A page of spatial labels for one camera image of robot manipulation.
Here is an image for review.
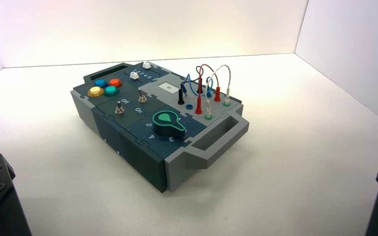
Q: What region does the dark teal rotary knob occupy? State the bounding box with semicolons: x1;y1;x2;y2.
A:
153;110;187;138

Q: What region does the small white display label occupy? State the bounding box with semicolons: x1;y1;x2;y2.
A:
159;82;178;93

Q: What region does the grey and teal task box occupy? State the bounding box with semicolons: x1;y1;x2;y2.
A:
70;61;251;193

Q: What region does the yellow round push button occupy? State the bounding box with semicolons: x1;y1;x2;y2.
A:
87;87;105;98

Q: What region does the red banana plug cable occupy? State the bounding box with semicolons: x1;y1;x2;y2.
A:
194;64;221;115

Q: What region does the blue banana plug cable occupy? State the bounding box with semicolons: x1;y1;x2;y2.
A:
180;74;214;98

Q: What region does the white banana plug cable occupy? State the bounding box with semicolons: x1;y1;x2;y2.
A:
204;64;232;119

